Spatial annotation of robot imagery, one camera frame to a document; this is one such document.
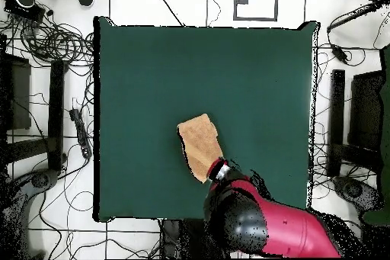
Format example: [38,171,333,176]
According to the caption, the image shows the tan terry towel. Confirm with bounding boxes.
[176,113,225,184]

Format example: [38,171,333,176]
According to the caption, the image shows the flat black electronics box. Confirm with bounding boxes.
[4,0,46,24]

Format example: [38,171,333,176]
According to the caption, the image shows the dark green table cloth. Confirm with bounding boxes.
[93,15,320,223]

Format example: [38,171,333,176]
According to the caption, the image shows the black power strip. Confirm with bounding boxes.
[69,108,93,160]

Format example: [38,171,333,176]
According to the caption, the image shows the grey tripod base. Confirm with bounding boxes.
[0,168,60,259]
[331,175,383,212]

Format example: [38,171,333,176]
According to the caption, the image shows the dark grey box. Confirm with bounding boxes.
[348,70,385,151]
[5,55,32,131]

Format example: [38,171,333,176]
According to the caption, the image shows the black power adapter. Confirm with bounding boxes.
[330,43,350,65]

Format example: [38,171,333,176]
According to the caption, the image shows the green fabric drape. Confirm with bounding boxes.
[362,44,390,227]

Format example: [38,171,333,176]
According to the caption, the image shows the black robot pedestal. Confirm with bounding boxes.
[159,218,232,259]

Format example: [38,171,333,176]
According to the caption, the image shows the black metal stand frame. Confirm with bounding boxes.
[5,59,66,172]
[326,69,383,178]

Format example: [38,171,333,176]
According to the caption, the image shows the long black floor cable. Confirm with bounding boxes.
[149,0,186,28]

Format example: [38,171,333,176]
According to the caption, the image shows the tangled black cables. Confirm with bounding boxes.
[0,3,95,70]

